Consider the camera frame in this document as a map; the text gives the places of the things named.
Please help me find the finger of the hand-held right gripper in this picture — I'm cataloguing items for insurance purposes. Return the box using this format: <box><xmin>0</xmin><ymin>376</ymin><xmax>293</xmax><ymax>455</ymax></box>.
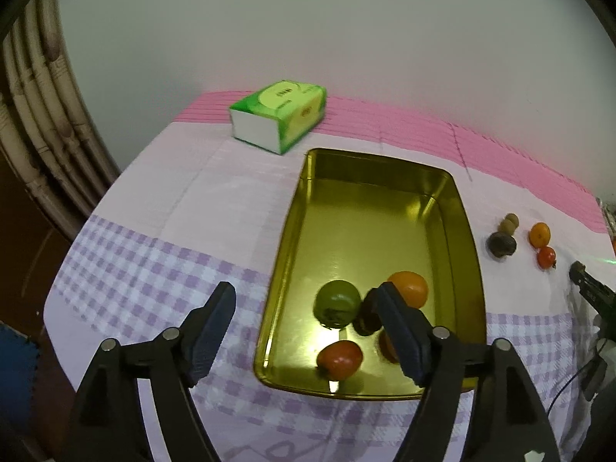
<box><xmin>569</xmin><ymin>261</ymin><xmax>616</xmax><ymax>335</ymax></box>

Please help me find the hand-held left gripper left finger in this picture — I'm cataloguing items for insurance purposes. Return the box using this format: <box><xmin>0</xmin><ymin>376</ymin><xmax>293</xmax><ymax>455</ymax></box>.
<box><xmin>62</xmin><ymin>281</ymin><xmax>238</xmax><ymax>462</ymax></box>

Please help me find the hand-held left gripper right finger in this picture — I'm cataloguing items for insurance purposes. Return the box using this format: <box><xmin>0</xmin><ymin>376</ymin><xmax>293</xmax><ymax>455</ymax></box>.
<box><xmin>375</xmin><ymin>281</ymin><xmax>561</xmax><ymax>462</ymax></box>

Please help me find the orange mandarin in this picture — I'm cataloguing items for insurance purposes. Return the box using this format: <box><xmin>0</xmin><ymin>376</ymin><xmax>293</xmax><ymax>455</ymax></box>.
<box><xmin>386</xmin><ymin>271</ymin><xmax>429</xmax><ymax>309</ymax></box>
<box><xmin>528</xmin><ymin>222</ymin><xmax>552</xmax><ymax>248</ymax></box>
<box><xmin>378</xmin><ymin>330</ymin><xmax>400</xmax><ymax>363</ymax></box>

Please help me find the dark wrinkled passion fruit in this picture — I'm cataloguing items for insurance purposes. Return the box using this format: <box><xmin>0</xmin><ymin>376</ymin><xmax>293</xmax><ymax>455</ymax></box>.
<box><xmin>486</xmin><ymin>232</ymin><xmax>518</xmax><ymax>258</ymax></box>
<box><xmin>353</xmin><ymin>288</ymin><xmax>386</xmax><ymax>338</ymax></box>

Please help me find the green tomato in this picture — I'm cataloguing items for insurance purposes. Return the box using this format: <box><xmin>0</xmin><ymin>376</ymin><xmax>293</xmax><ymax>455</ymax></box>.
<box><xmin>314</xmin><ymin>280</ymin><xmax>362</xmax><ymax>329</ymax></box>

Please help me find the gold and maroon tin box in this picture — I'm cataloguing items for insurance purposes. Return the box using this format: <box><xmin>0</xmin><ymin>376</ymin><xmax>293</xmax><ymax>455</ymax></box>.
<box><xmin>253</xmin><ymin>148</ymin><xmax>488</xmax><ymax>401</ymax></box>

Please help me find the pink and purple checked tablecloth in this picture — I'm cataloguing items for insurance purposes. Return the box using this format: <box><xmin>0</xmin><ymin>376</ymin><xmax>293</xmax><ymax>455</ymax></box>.
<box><xmin>43</xmin><ymin>90</ymin><xmax>616</xmax><ymax>462</ymax></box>

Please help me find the blue foam floor mat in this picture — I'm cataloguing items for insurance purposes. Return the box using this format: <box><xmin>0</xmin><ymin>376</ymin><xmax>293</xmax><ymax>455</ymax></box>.
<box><xmin>0</xmin><ymin>325</ymin><xmax>42</xmax><ymax>424</ymax></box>

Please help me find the green tissue pack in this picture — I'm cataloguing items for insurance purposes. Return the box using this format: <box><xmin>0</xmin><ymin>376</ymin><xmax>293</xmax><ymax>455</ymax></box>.
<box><xmin>228</xmin><ymin>80</ymin><xmax>328</xmax><ymax>156</ymax></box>

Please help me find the bamboo furniture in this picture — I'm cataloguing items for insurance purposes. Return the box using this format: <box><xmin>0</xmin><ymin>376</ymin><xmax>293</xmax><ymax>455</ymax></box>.
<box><xmin>0</xmin><ymin>0</ymin><xmax>121</xmax><ymax>241</ymax></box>

